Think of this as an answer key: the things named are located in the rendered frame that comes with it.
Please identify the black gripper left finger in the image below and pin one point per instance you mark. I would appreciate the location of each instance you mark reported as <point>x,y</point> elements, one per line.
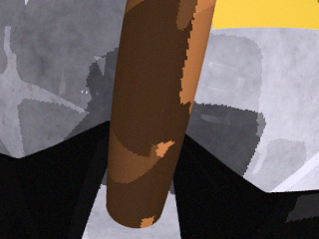
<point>52,191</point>

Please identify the brown cylinder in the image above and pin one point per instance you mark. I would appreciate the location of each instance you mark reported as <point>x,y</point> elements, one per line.
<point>157,73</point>

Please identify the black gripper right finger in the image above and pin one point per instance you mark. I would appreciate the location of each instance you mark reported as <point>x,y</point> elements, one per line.
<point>213,202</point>

